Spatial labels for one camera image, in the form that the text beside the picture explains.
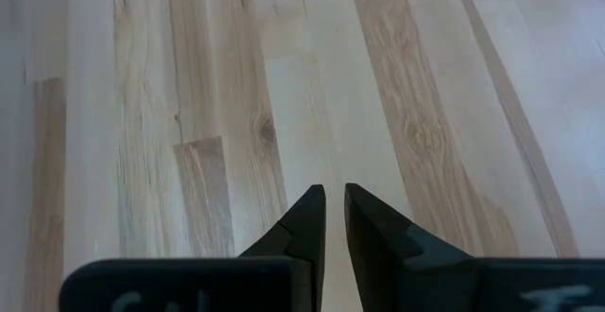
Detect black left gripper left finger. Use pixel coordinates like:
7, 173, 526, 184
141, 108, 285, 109
59, 183, 328, 312

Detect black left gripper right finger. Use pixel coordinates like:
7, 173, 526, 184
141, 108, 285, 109
343, 182, 605, 312

